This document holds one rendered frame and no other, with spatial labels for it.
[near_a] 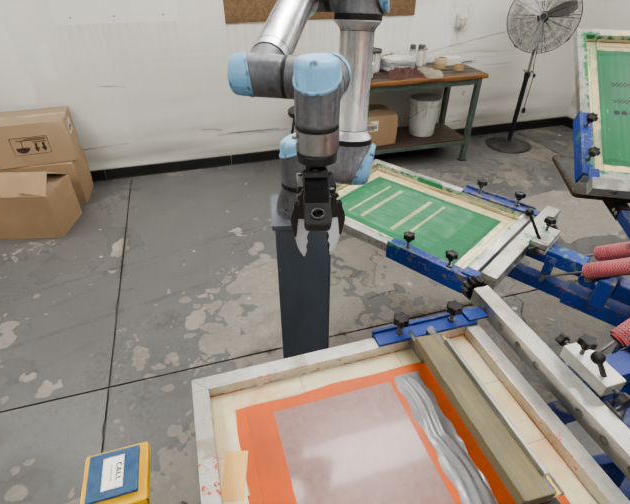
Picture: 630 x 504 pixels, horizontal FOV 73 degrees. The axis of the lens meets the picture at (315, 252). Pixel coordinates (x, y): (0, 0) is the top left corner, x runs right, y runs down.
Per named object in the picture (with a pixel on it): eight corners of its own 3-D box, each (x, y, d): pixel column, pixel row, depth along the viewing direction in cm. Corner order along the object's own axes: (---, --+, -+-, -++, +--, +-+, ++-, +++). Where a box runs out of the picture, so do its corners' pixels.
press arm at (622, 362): (579, 399, 99) (587, 386, 97) (560, 379, 104) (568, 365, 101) (637, 381, 104) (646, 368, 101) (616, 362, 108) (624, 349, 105)
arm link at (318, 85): (346, 52, 68) (338, 63, 62) (344, 119, 75) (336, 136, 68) (299, 50, 70) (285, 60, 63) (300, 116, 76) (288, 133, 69)
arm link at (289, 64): (295, 48, 80) (279, 60, 71) (354, 50, 78) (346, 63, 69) (296, 91, 85) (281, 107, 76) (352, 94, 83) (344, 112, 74)
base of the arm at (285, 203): (276, 198, 136) (274, 169, 130) (323, 196, 137) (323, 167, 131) (277, 223, 124) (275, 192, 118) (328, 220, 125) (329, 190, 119)
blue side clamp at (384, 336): (377, 360, 115) (379, 342, 111) (370, 347, 119) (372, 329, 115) (473, 336, 122) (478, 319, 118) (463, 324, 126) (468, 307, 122)
